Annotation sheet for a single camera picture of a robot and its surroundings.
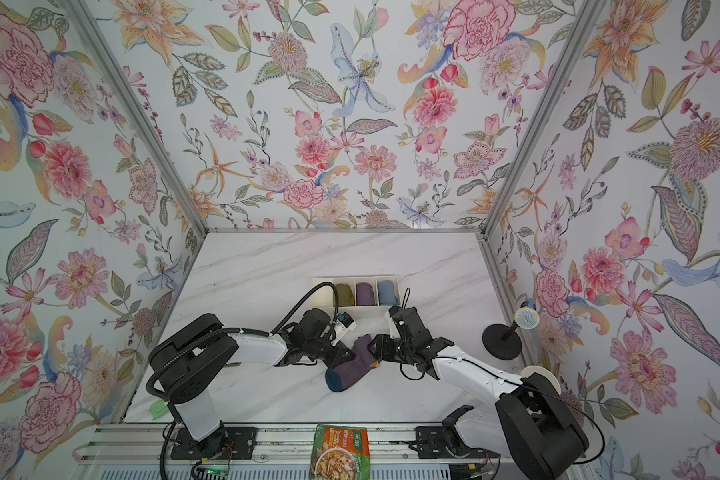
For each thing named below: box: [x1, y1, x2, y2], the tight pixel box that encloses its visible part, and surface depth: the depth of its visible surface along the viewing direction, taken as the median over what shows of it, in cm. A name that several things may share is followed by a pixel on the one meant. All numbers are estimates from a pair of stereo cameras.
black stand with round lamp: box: [482, 301, 540, 360], surface depth 92 cm
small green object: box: [150, 400, 169, 420], surface depth 81 cm
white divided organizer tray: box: [309, 275, 402, 318], surface depth 98 cm
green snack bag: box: [309, 424, 371, 480], surface depth 73 cm
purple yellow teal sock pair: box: [325, 334, 380, 392], surface depth 86 cm
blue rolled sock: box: [378, 280, 398, 305], surface depth 97 cm
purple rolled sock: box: [356, 282, 378, 306], surface depth 99 cm
